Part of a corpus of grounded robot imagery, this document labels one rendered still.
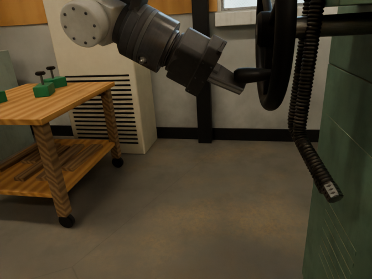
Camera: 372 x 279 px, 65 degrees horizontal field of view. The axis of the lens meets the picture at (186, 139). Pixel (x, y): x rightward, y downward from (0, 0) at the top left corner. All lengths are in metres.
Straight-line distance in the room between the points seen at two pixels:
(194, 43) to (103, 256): 0.98
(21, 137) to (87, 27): 2.08
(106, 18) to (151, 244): 0.96
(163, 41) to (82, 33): 0.12
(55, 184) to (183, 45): 0.99
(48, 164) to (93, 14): 0.91
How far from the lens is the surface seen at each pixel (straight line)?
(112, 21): 0.48
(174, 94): 2.09
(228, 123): 2.09
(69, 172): 1.53
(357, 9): 0.70
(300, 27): 0.56
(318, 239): 0.94
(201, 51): 0.45
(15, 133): 2.46
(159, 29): 0.46
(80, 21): 0.47
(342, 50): 0.75
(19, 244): 1.48
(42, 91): 1.56
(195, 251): 1.21
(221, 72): 0.49
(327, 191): 0.52
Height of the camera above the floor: 0.84
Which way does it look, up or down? 23 degrees down
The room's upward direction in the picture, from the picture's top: 4 degrees counter-clockwise
